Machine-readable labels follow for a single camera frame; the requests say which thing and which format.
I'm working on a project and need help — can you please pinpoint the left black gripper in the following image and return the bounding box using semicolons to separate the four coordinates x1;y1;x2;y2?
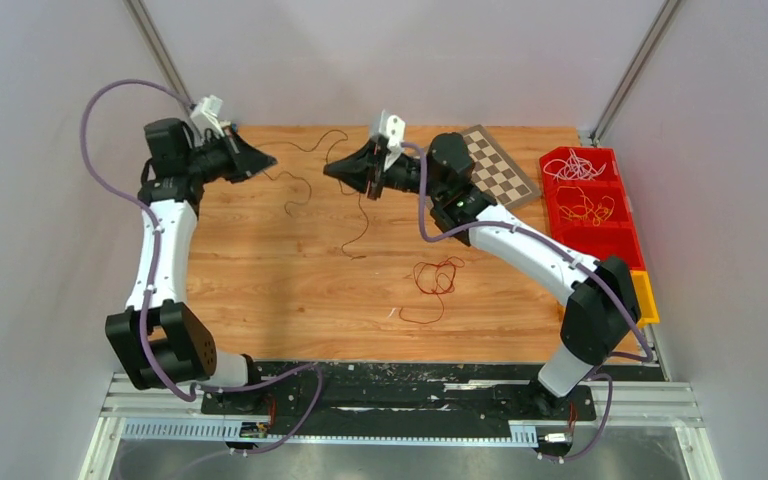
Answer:
186;126;279;186

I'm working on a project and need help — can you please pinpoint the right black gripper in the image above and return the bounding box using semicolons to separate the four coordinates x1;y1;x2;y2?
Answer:
325;139;446;201

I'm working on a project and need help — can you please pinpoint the brown cable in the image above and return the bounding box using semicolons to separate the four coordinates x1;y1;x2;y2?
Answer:
251;129;372;261

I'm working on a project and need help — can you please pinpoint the red cable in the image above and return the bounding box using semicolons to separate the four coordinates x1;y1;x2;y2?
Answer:
397;256;466;327

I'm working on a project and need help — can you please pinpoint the white cable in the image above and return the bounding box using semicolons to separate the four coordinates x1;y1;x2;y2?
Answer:
559;150;611;185
554;158;601;190

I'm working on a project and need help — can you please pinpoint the yellow cable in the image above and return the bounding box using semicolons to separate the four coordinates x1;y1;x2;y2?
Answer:
556;187;617;230

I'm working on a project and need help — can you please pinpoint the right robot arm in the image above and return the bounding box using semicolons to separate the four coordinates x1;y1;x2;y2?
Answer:
323;132;641;418

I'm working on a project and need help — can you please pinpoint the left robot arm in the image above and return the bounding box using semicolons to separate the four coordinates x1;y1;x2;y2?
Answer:
105;118;276;414

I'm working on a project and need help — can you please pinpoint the checkered chessboard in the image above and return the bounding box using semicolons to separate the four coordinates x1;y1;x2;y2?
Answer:
460;125;542;210

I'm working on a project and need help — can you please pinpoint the red bin far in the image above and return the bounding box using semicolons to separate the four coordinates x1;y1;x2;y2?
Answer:
538;146;621;190

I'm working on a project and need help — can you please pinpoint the red bin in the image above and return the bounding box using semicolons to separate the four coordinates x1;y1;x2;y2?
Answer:
552;225;646;270
546;185;632;228
538;146;621;190

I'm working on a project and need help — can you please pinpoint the red bin middle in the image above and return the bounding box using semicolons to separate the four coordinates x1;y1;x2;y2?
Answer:
546;185;632;228

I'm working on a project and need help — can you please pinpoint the red bin near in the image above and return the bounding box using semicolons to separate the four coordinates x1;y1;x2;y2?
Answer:
552;225;646;270

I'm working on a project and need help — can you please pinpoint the yellow bin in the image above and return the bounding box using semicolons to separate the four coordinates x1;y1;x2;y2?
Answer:
630;270;660;328

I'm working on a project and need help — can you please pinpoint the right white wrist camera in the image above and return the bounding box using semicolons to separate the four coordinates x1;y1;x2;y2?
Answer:
369;110;407;171

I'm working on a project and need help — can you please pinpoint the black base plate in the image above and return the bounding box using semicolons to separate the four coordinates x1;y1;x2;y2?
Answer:
135;358;667;439

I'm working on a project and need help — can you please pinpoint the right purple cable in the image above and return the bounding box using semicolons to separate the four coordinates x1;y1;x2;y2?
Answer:
400;140;656;463

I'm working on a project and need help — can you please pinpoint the aluminium frame rail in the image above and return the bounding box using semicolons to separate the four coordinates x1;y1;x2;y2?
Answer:
80;364;720;479

